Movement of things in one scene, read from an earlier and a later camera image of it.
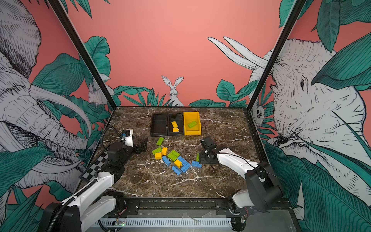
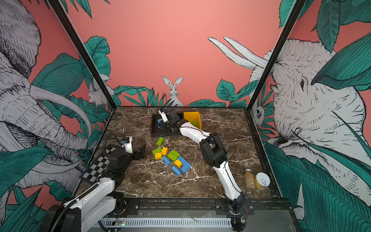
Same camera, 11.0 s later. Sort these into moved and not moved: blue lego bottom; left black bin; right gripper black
Moved: right gripper black
Not moved: left black bin; blue lego bottom
